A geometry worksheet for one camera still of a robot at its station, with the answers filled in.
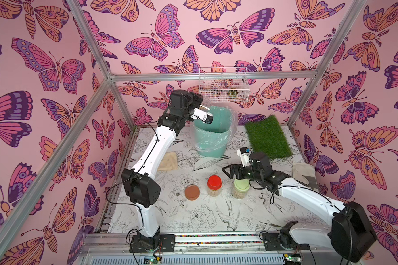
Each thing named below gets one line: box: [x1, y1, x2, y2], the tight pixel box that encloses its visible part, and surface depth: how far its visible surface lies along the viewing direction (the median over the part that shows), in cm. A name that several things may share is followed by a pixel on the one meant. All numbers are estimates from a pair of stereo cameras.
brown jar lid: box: [184, 184, 201, 201], surface depth 90 cm
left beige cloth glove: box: [157, 151, 178, 172], surface depth 103 cm
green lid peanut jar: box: [233, 178, 250, 200], surface depth 79 cm
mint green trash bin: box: [193, 105, 234, 158], surface depth 89 cm
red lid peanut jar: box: [207, 175, 223, 197], surface depth 83 cm
